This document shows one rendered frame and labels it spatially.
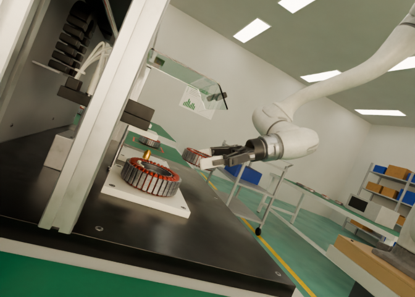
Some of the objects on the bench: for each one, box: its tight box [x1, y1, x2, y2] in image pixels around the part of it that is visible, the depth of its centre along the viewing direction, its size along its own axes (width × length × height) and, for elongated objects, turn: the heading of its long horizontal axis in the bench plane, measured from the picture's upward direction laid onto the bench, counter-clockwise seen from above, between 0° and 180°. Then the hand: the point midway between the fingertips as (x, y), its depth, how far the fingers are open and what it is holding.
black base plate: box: [0, 123, 296, 297], centre depth 57 cm, size 47×64×2 cm
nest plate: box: [117, 146, 170, 169], centre depth 69 cm, size 15×15×1 cm
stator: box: [138, 135, 161, 148], centre depth 121 cm, size 11×11×4 cm
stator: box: [120, 157, 182, 197], centre depth 46 cm, size 11×11×4 cm
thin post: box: [107, 125, 130, 170], centre depth 49 cm, size 2×2×10 cm
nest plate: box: [101, 164, 191, 219], centre depth 46 cm, size 15×15×1 cm
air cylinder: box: [43, 130, 74, 171], centre depth 41 cm, size 5×8×6 cm
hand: (201, 158), depth 73 cm, fingers closed on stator, 11 cm apart
